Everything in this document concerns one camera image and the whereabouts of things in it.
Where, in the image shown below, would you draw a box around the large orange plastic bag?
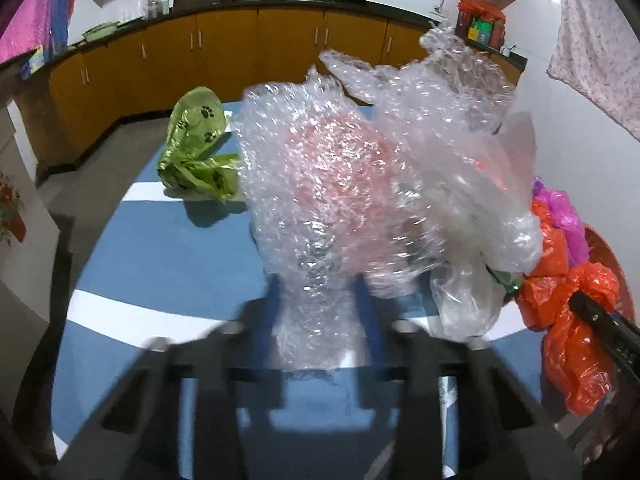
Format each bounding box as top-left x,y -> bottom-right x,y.
516,262 -> 620,416

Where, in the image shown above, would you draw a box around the clear bubble wrap sheet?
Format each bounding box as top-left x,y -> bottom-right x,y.
235,24 -> 536,372

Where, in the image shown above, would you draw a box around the red plastic trash basket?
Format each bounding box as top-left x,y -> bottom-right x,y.
585,224 -> 636,323

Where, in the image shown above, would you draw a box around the wooden lower kitchen cabinets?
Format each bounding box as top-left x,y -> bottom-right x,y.
19,5 -> 526,172

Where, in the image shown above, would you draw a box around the small orange plastic bag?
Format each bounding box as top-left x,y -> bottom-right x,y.
528,198 -> 570,278

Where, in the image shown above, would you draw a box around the blue white striped tablecloth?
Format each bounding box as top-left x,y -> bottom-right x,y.
49,101 -> 557,480

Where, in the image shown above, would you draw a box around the small green plastic scrap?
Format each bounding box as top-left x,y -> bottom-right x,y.
486,266 -> 525,294

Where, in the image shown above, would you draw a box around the clear plastic bag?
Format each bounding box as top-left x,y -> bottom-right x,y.
430,211 -> 542,341

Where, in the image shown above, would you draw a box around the magenta plastic bag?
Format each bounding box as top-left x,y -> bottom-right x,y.
533,177 -> 589,268

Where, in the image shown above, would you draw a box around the flower sticker white cabinet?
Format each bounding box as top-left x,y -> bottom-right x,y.
1,105 -> 60,321

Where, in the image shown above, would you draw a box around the green paw print bag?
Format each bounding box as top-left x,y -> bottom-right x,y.
156,87 -> 241,203

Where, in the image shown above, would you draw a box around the pink floral hanging cloth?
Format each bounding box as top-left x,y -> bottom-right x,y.
547,0 -> 639,138

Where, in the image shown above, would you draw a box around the white cup on counter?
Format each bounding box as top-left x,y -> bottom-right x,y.
500,44 -> 514,58

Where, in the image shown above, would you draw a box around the red bag with containers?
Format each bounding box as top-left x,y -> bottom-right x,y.
456,0 -> 506,50

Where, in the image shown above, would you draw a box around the green basin on counter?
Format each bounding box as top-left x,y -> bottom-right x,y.
82,22 -> 119,42

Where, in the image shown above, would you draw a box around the clear jar on counter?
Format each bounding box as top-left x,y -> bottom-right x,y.
143,0 -> 169,20

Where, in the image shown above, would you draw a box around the magenta blue hanging cloth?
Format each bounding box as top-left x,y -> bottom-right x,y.
1,0 -> 75,80

